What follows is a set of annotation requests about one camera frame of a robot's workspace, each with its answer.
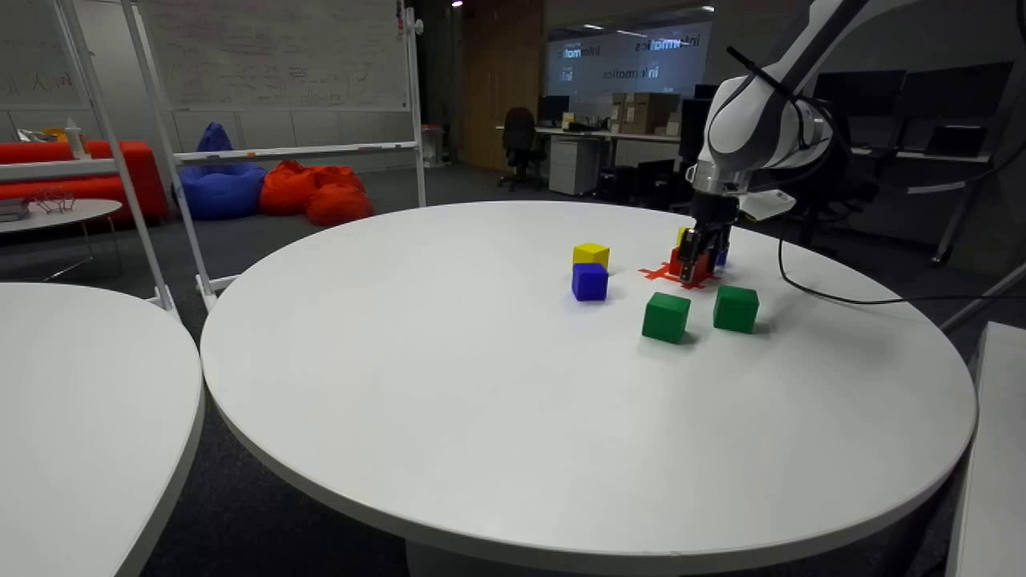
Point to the whiteboard on white stand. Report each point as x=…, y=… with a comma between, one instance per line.
x=25, y=53
x=276, y=67

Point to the blue cube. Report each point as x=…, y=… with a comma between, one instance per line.
x=589, y=284
x=722, y=255

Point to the light grey wrist camera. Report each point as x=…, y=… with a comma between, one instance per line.
x=766, y=202

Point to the white round side table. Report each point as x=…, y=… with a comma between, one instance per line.
x=73, y=429

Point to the brown wooden pillar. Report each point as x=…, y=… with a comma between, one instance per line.
x=501, y=76

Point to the red cube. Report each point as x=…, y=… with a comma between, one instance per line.
x=696, y=273

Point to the orange bean bag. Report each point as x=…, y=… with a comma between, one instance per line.
x=340, y=199
x=285, y=191

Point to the black computer monitor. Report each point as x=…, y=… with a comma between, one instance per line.
x=553, y=111

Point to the clear plastic bottle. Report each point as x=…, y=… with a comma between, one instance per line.
x=73, y=139

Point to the small round white table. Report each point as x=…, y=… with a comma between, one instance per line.
x=64, y=213

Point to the blue bean bag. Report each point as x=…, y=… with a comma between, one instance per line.
x=219, y=191

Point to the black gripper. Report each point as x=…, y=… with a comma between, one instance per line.
x=711, y=219

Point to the red sofa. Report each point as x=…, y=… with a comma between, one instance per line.
x=148, y=180

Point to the grey desk with metal legs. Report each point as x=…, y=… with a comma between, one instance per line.
x=941, y=160

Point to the green cube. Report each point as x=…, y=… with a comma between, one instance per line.
x=735, y=310
x=664, y=320

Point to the yellow cube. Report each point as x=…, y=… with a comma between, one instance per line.
x=680, y=239
x=590, y=255

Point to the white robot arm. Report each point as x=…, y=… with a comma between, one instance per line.
x=755, y=123

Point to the grey slanted metal bar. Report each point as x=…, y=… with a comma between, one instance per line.
x=987, y=297

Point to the white office desk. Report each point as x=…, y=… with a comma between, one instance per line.
x=571, y=161

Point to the black partition screen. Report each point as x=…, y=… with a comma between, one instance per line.
x=963, y=97

